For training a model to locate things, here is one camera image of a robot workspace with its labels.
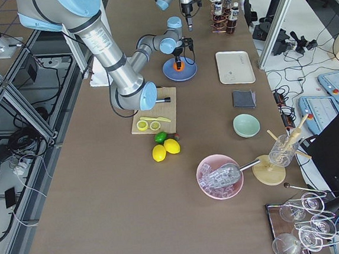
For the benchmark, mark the yellow plastic knife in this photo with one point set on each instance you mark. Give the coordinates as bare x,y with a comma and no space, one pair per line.
154,119

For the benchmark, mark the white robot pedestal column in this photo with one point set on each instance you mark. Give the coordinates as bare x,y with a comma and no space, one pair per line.
99,76

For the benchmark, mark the lemon slice lower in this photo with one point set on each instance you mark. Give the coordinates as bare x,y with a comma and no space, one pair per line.
155,126

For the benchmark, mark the aluminium frame post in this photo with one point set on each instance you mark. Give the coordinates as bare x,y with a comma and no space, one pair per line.
273,32

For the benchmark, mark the dark drink bottle three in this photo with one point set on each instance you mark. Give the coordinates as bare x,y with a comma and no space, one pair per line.
232,18

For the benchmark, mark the metal ice scoop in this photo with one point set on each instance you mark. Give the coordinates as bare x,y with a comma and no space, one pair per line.
228,174

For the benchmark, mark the clear glass on stand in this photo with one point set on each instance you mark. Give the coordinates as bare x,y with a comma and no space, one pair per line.
280,154

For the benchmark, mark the wooden cup tree stand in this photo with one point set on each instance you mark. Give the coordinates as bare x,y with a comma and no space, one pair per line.
271,168

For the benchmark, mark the dark drink bottle two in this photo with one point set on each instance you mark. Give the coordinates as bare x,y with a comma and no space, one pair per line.
227,6

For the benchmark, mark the dark drink bottle one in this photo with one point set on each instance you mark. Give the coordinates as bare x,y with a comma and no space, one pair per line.
218,18

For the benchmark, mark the yellow lemon upper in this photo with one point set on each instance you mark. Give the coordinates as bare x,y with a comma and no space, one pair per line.
159,153

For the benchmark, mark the blue round plate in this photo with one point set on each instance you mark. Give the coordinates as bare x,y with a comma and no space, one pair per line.
186,72

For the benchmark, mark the grey folded cloth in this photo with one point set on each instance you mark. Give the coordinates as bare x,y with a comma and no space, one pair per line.
244,99

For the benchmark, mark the green lime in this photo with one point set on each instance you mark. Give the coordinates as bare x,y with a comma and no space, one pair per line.
161,137

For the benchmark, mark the steel muddler black tip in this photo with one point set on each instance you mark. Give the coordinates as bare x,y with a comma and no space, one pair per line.
166,100

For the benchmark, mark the lemon slice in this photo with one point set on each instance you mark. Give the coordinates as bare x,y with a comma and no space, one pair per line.
142,125
155,126

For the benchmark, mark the copper wire bottle rack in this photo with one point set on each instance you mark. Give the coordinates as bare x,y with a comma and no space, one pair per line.
225,19

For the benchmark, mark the green bowl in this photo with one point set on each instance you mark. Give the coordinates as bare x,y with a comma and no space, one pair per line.
246,125

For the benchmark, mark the orange fruit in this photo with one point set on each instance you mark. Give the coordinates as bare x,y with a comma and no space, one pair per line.
178,66

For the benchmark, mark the pink bowl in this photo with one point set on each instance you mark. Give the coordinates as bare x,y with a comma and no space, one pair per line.
216,161

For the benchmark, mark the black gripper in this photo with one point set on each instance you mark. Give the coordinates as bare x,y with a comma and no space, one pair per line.
177,54
187,8

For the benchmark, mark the yellow lemon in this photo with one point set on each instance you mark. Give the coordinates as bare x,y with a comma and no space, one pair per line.
159,153
172,146

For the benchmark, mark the cream rectangular tray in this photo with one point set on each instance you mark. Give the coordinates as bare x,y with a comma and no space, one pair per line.
234,68

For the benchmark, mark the teach pendant near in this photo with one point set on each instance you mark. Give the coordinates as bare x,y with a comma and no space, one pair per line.
321,111

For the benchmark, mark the yellow lemon lower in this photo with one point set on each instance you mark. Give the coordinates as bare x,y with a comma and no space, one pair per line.
172,146

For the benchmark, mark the pile of clear ice cubes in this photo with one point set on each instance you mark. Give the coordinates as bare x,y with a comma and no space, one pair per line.
223,193

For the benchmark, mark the wine glass rack tray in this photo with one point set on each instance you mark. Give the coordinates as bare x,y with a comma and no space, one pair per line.
314,227

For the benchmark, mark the black power strip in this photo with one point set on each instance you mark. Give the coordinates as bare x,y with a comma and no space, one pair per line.
286,112

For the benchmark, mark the lemon slice upper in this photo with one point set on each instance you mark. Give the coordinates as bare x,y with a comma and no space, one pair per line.
142,125

